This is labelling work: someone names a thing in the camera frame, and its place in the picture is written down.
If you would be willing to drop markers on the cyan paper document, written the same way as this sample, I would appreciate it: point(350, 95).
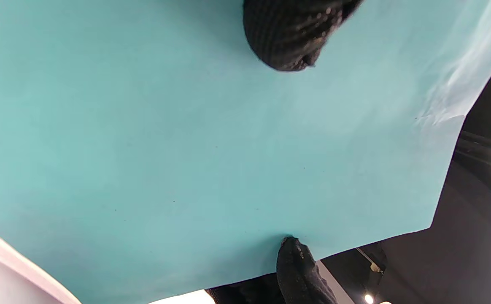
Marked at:
point(186, 147)

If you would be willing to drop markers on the person's left hand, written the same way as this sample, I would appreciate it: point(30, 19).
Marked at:
point(296, 29)

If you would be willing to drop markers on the person's right hand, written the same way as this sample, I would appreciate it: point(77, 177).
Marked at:
point(296, 274)

